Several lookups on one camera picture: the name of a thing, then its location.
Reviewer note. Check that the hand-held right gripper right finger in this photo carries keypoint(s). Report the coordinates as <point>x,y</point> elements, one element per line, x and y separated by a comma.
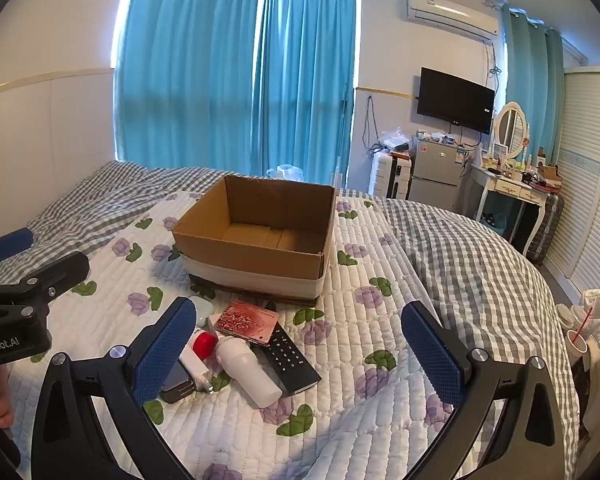
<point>430,355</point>

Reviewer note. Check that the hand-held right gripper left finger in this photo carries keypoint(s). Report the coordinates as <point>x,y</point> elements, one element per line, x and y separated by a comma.
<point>165,355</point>

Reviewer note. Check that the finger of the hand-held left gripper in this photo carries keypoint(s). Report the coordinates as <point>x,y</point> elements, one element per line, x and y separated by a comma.
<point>55,272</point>
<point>7,245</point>

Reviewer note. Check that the white tube with red cap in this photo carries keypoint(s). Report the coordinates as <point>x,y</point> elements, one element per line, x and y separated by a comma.
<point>195,367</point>

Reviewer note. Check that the dark phone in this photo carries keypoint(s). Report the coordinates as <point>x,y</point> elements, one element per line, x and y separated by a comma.
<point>177,387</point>

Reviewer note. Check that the pale earbuds case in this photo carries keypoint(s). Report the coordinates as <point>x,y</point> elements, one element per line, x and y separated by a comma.
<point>202,310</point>

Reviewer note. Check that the pink patterned box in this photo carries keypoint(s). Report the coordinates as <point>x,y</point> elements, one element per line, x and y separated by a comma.
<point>245,321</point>

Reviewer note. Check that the white plastic bottle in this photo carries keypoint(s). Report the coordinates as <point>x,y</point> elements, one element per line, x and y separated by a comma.
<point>250,375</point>

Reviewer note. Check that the black remote control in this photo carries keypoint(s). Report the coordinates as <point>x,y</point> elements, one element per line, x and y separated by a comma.
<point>287,360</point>

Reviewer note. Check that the brown cardboard box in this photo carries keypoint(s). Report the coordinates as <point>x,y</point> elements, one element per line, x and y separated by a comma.
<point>260,250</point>

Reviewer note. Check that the white floral quilt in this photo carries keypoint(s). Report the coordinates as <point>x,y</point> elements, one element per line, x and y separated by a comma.
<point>360,320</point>

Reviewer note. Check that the grey checked blanket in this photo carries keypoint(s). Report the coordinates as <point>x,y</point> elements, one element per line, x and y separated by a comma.
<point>470,270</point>

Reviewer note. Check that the paper cup with red straw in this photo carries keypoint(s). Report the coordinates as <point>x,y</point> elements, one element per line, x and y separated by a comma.
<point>577,342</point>

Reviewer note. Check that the grey plaid suitcase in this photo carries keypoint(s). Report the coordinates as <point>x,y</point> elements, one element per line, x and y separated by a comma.
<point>550,230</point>

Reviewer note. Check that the silver small fridge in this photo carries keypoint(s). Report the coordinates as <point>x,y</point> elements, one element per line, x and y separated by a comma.
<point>435,175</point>

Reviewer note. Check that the white drawer cabinet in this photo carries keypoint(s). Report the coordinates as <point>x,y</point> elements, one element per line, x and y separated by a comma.
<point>387,175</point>

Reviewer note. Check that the white dressing table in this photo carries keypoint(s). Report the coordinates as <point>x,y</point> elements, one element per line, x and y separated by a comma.
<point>510,187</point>

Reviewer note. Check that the brown box on dresser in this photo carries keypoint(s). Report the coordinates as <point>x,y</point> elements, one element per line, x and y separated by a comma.
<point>550,175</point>

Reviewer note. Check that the clear plastic bag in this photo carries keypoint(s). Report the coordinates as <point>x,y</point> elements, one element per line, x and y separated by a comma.
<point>285,172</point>

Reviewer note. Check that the crumpled plastic bag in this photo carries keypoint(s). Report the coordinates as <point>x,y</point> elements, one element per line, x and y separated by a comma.
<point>395,137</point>

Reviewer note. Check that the wide blue curtain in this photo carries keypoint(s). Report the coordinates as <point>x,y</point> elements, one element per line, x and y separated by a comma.
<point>180,70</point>

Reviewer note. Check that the white oval mirror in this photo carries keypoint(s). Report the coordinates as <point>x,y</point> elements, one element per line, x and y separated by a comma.
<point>511,130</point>

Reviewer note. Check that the white slatted wardrobe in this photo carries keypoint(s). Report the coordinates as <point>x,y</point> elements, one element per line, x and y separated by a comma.
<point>587,170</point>

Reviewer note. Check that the narrow blue curtain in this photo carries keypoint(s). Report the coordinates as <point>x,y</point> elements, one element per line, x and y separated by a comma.
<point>530,80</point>

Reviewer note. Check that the white air conditioner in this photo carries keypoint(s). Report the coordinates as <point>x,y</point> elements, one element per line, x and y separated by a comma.
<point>450,12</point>

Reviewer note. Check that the black wall television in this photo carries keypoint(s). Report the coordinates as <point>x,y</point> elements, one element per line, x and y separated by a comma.
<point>455,100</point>

